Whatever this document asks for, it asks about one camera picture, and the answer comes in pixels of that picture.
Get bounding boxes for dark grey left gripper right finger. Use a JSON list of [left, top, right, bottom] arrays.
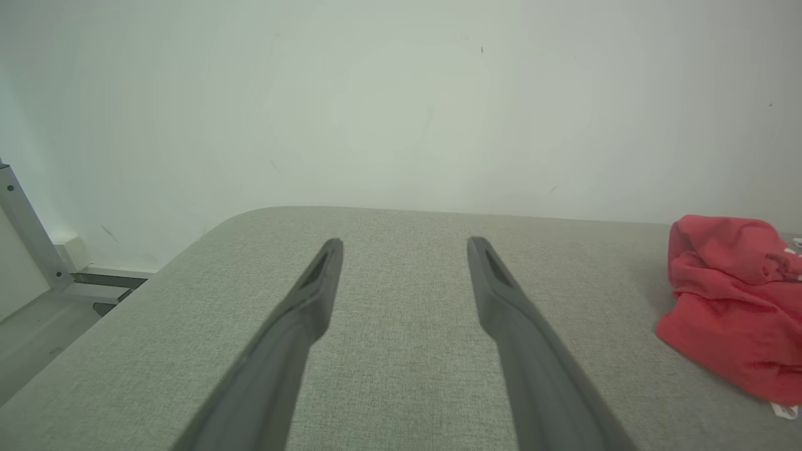
[[467, 236, 637, 451]]

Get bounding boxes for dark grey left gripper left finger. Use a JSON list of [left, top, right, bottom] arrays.
[[172, 237, 345, 451]]

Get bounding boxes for red shorts with white stripe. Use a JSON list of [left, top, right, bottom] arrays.
[[655, 215, 802, 419]]

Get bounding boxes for white metal frame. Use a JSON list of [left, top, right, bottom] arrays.
[[0, 160, 151, 314]]

